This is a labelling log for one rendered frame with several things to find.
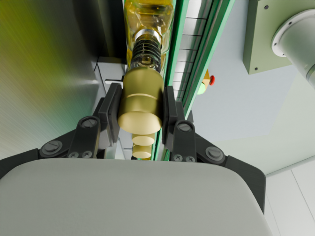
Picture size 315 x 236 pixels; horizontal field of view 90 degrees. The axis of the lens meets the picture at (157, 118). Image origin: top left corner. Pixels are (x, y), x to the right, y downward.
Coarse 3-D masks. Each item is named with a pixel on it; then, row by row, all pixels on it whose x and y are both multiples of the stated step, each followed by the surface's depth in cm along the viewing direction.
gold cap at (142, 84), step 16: (128, 80) 12; (144, 80) 12; (160, 80) 13; (128, 96) 11; (144, 96) 11; (160, 96) 12; (128, 112) 10; (144, 112) 10; (160, 112) 11; (128, 128) 12; (144, 128) 12; (160, 128) 12
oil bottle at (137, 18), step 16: (128, 0) 17; (144, 0) 17; (160, 0) 17; (128, 16) 17; (144, 16) 16; (160, 16) 16; (128, 32) 17; (160, 32) 17; (128, 48) 20; (160, 48) 19
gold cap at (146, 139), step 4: (132, 136) 23; (136, 136) 22; (140, 136) 22; (144, 136) 22; (148, 136) 22; (152, 136) 23; (132, 140) 23; (136, 140) 23; (140, 140) 23; (144, 140) 23; (148, 140) 23; (152, 140) 23; (136, 144) 24; (140, 144) 24; (144, 144) 24; (148, 144) 24
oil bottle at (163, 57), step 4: (128, 52) 22; (128, 56) 21; (164, 56) 22; (128, 60) 21; (164, 60) 22; (128, 64) 22; (164, 64) 22; (128, 68) 22; (164, 68) 22; (160, 72) 22; (164, 72) 23
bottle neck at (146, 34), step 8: (144, 32) 16; (152, 32) 16; (136, 40) 16; (144, 40) 15; (152, 40) 16; (160, 40) 17; (136, 48) 15; (144, 48) 15; (152, 48) 15; (136, 56) 14; (144, 56) 14; (152, 56) 14; (160, 56) 16; (136, 64) 15; (144, 64) 17; (152, 64) 17; (160, 64) 15
